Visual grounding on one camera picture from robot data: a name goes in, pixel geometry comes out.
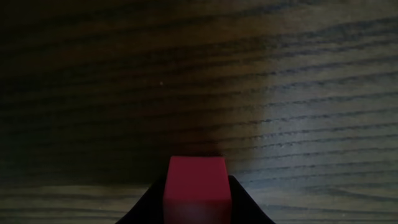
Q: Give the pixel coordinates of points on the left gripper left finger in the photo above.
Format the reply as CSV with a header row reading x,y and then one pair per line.
x,y
149,205

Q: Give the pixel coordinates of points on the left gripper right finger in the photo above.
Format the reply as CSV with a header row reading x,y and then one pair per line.
x,y
245,208

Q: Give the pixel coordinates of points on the red cube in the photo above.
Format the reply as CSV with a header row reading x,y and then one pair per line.
x,y
197,186

